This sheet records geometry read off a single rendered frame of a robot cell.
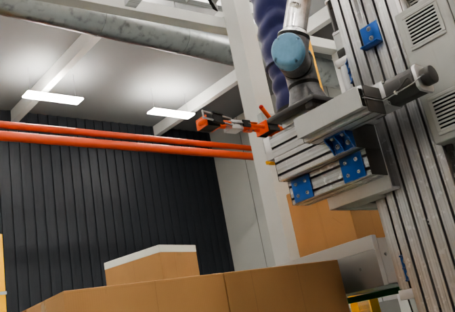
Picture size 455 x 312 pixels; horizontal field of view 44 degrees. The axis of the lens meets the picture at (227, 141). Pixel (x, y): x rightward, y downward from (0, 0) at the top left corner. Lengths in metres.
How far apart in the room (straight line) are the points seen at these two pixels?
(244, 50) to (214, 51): 5.34
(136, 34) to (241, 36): 4.56
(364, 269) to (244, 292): 0.59
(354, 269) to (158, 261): 1.94
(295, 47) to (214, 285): 0.89
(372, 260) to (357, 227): 0.23
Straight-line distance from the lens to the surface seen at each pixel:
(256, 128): 2.64
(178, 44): 9.22
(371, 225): 2.72
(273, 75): 2.97
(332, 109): 1.78
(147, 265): 4.23
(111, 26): 8.58
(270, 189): 3.98
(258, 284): 2.21
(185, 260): 4.32
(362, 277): 2.53
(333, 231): 2.72
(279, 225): 3.92
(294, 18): 2.03
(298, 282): 2.34
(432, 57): 1.93
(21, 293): 13.17
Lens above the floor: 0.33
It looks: 19 degrees up
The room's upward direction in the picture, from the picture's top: 11 degrees counter-clockwise
